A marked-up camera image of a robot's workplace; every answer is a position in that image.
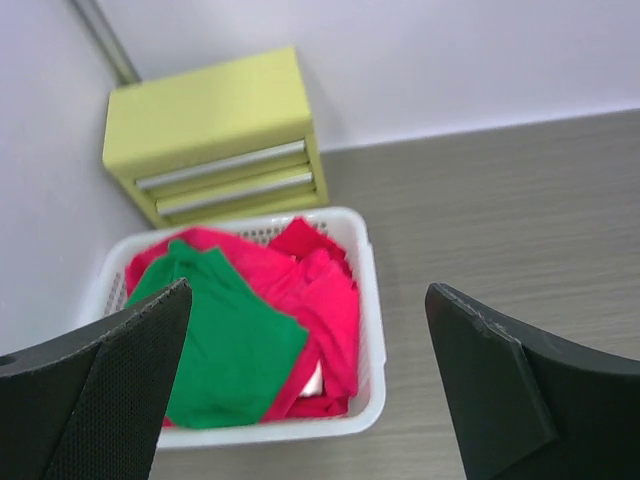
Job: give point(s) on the green t shirt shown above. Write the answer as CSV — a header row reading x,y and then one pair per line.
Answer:
x,y
239,352

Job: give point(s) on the yellow-green drawer box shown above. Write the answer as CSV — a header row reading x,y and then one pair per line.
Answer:
x,y
226,141

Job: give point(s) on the red t shirt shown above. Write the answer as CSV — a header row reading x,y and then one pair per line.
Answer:
x,y
305,275

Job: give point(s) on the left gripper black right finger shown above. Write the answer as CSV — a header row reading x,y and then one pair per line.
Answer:
x,y
528,404

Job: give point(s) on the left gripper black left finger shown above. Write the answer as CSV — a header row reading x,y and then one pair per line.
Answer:
x,y
90,404

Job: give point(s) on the white plastic basket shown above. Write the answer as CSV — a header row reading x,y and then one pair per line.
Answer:
x,y
107,295

